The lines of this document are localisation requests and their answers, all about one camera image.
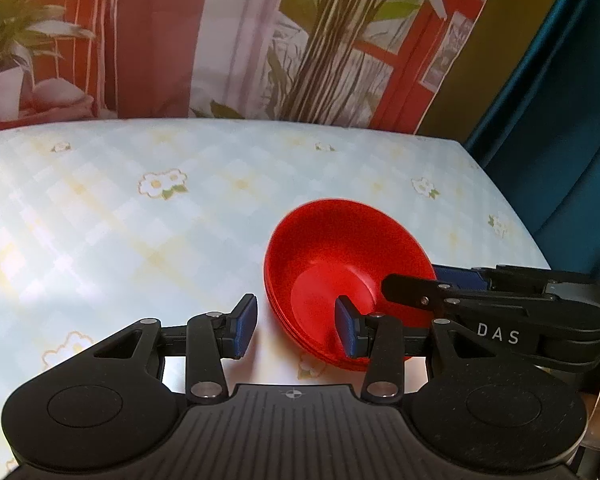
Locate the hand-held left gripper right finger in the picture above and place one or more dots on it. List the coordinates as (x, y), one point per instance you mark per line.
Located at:
(345, 329)

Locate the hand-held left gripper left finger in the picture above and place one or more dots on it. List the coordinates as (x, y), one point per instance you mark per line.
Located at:
(248, 325)

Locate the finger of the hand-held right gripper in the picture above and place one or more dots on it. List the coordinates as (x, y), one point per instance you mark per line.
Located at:
(415, 292)
(460, 277)

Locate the dark teal curtain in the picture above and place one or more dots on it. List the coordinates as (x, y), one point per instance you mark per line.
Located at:
(555, 110)

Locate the printed plant backdrop cloth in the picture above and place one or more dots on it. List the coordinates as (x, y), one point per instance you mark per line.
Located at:
(230, 35)

